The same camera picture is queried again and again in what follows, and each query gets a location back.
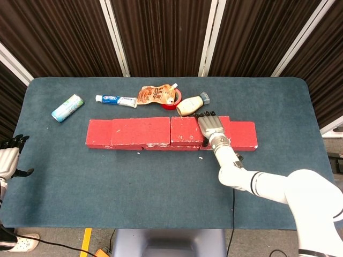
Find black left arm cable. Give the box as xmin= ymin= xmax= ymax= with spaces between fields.
xmin=0 ymin=224 xmax=92 ymax=255

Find red tape roll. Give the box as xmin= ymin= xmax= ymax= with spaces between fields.
xmin=160 ymin=88 xmax=183 ymax=111

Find black device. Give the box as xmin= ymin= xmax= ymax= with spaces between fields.
xmin=328 ymin=152 xmax=343 ymax=175

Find cream squeeze bottle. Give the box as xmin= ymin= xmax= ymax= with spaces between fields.
xmin=176 ymin=92 xmax=211 ymax=117

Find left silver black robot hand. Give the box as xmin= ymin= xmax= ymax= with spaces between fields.
xmin=0 ymin=134 xmax=35 ymax=180

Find grey-blue robot pedestal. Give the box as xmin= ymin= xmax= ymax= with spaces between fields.
xmin=111 ymin=229 xmax=227 ymax=257

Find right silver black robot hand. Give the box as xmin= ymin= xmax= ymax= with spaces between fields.
xmin=193 ymin=110 xmax=225 ymax=147

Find orange spout pouch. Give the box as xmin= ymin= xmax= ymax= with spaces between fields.
xmin=137 ymin=83 xmax=178 ymax=107

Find black floor cable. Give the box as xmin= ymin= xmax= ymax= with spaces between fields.
xmin=269 ymin=248 xmax=289 ymax=257

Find white perforated clog shoe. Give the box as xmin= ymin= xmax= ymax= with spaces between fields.
xmin=0 ymin=232 xmax=41 ymax=253

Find white blue toothpaste tube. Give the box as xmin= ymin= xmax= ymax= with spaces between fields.
xmin=95 ymin=94 xmax=138 ymax=109

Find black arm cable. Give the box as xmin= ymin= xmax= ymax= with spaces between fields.
xmin=0 ymin=224 xmax=92 ymax=255
xmin=223 ymin=187 xmax=236 ymax=257

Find red brick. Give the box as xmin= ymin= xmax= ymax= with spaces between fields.
xmin=199 ymin=120 xmax=259 ymax=152
xmin=141 ymin=143 xmax=201 ymax=151
xmin=170 ymin=116 xmax=232 ymax=147
xmin=110 ymin=117 xmax=172 ymax=147
xmin=85 ymin=119 xmax=145 ymax=150

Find white partition frame post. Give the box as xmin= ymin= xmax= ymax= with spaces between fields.
xmin=270 ymin=0 xmax=337 ymax=78
xmin=320 ymin=122 xmax=343 ymax=136
xmin=198 ymin=0 xmax=227 ymax=78
xmin=0 ymin=42 xmax=34 ymax=84
xmin=99 ymin=0 xmax=131 ymax=78

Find brown corrugated partition panel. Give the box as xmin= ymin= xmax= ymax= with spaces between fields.
xmin=111 ymin=0 xmax=212 ymax=78
xmin=0 ymin=0 xmax=124 ymax=78
xmin=280 ymin=0 xmax=343 ymax=129
xmin=0 ymin=60 xmax=27 ymax=155
xmin=208 ymin=0 xmax=322 ymax=78

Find blue-grey felt table cover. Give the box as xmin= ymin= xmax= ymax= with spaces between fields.
xmin=0 ymin=77 xmax=343 ymax=231

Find light blue green can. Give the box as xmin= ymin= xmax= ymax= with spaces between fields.
xmin=51 ymin=94 xmax=85 ymax=123

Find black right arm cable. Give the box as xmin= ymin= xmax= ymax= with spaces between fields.
xmin=223 ymin=187 xmax=236 ymax=257

